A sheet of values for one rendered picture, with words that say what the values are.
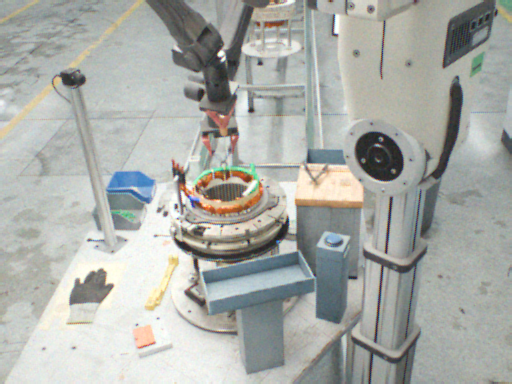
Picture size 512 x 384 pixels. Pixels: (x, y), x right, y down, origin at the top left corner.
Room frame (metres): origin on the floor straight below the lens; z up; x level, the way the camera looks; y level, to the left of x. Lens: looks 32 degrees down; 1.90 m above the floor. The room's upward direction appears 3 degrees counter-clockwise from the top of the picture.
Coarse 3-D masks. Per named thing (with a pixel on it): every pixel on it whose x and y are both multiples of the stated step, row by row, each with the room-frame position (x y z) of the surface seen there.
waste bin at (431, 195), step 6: (432, 186) 2.47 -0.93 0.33; (438, 186) 2.51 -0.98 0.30; (426, 192) 2.46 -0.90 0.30; (432, 192) 2.48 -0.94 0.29; (438, 192) 2.55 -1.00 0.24; (426, 198) 2.47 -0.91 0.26; (432, 198) 2.49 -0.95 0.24; (426, 204) 2.47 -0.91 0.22; (432, 204) 2.50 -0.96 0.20; (426, 210) 2.48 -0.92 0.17; (432, 210) 2.51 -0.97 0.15; (426, 216) 2.48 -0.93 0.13; (432, 216) 2.54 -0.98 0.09; (426, 222) 2.49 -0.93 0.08; (426, 228) 2.50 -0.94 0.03; (420, 234) 2.48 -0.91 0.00
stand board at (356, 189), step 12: (300, 168) 1.46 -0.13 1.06; (300, 180) 1.39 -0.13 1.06; (324, 180) 1.38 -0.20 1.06; (336, 180) 1.38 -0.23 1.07; (300, 192) 1.32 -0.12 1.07; (312, 192) 1.32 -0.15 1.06; (324, 192) 1.31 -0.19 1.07; (336, 192) 1.31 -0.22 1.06; (348, 192) 1.31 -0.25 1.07; (360, 192) 1.30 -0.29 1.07; (300, 204) 1.29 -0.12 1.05; (312, 204) 1.28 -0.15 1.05; (324, 204) 1.27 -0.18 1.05; (336, 204) 1.27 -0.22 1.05; (348, 204) 1.26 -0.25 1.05; (360, 204) 1.26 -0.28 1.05
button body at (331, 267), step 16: (320, 240) 1.13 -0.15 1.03; (320, 256) 1.10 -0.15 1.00; (336, 256) 1.09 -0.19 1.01; (320, 272) 1.10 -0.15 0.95; (336, 272) 1.09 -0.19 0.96; (320, 288) 1.10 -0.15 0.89; (336, 288) 1.09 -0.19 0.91; (320, 304) 1.10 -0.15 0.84; (336, 304) 1.08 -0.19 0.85; (336, 320) 1.08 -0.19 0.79
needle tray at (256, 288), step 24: (240, 264) 1.02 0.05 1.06; (264, 264) 1.03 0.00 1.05; (288, 264) 1.05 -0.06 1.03; (216, 288) 0.98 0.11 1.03; (240, 288) 0.98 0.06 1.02; (264, 288) 0.93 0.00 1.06; (288, 288) 0.94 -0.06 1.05; (312, 288) 0.95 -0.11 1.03; (216, 312) 0.90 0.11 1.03; (240, 312) 0.94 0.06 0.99; (264, 312) 0.94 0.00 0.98; (240, 336) 0.97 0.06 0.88; (264, 336) 0.94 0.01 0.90; (264, 360) 0.94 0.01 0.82
